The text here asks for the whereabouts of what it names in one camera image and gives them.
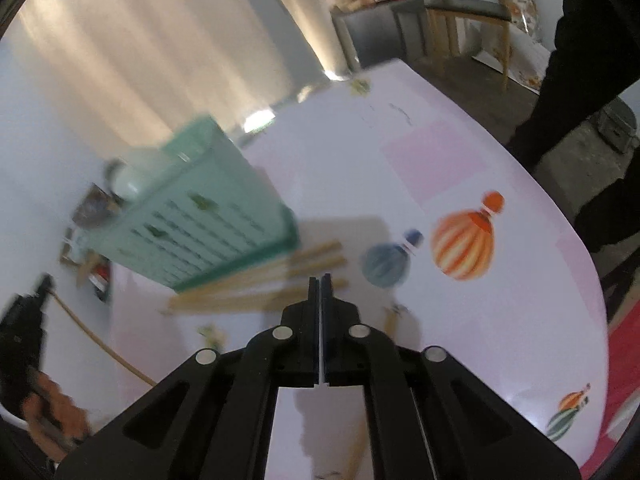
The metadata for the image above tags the person's left hand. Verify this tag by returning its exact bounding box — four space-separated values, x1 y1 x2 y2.
22 373 90 463

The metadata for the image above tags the pink balloon print tablecloth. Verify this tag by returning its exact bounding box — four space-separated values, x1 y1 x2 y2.
111 61 608 479

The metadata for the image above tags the green perforated utensil basket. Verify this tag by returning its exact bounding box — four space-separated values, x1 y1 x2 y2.
88 116 299 292

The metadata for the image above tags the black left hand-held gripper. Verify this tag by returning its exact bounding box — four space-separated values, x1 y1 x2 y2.
0 274 53 418

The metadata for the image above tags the cream window curtain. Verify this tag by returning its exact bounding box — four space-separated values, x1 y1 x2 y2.
3 0 346 157

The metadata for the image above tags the grey metal cabinet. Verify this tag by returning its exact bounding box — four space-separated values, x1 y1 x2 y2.
330 0 427 73

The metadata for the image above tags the wooden chair black seat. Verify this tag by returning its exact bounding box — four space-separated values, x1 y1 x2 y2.
425 0 512 92

